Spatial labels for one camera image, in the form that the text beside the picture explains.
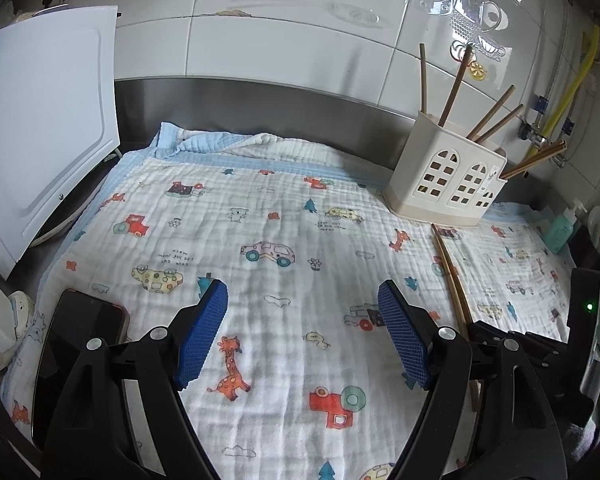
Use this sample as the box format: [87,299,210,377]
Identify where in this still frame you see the black smartphone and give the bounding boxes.
[30,288,130,453]

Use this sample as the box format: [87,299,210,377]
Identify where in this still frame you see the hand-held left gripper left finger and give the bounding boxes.
[40,277,229,480]

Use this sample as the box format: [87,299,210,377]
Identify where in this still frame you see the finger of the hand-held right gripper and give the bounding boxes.
[530,355,595,415]
[466,321,576,358]

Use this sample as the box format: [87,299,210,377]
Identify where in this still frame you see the brown wooden chopstick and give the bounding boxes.
[499,140,566,177]
[419,43,428,114]
[477,104,525,144]
[501,144,567,180]
[440,45,473,126]
[467,85,516,141]

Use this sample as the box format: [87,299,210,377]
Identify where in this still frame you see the metal pipe valves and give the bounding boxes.
[517,120,566,166]

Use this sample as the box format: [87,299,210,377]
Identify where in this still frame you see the cream plastic chopstick holder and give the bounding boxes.
[384,110,508,228]

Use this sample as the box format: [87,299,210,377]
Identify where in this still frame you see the yellow gas hose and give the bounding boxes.
[530,25,600,158]

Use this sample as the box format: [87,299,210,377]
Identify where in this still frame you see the braided metal hose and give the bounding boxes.
[552,0,572,126]

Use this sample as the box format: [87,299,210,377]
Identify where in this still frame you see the white plastic board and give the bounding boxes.
[0,5,121,273]

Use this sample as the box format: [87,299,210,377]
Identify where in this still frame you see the pile of wooden chopsticks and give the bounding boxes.
[431,223,482,411]

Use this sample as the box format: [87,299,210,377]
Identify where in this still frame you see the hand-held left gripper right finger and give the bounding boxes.
[377,279,568,480]

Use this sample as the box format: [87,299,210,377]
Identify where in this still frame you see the printed cartoon blanket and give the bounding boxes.
[2,121,578,480]

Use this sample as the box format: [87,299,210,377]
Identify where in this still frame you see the teal pump soap bottle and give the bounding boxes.
[545,199,588,254]

